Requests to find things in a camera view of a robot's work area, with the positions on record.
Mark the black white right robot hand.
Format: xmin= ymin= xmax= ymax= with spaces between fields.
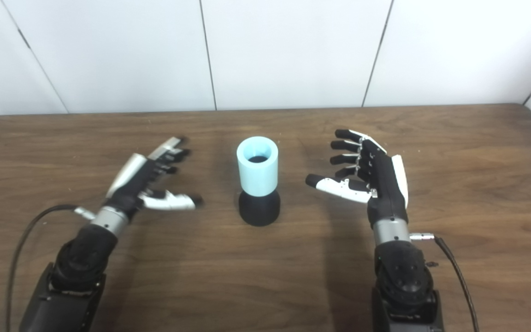
xmin=305 ymin=129 xmax=410 ymax=230

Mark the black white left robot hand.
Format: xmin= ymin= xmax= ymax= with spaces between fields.
xmin=104 ymin=136 xmax=204 ymax=219

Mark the light blue cylinder cup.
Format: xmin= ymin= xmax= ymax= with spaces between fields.
xmin=236 ymin=136 xmax=279 ymax=197

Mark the black flared nozzle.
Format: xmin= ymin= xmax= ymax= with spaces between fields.
xmin=238 ymin=156 xmax=281 ymax=227

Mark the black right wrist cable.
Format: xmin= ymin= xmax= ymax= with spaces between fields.
xmin=409 ymin=233 xmax=479 ymax=332

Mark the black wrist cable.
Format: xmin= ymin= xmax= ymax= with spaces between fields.
xmin=409 ymin=233 xmax=479 ymax=332
xmin=5 ymin=204 xmax=96 ymax=332

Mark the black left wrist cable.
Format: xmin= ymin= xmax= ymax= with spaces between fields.
xmin=5 ymin=204 xmax=96 ymax=332

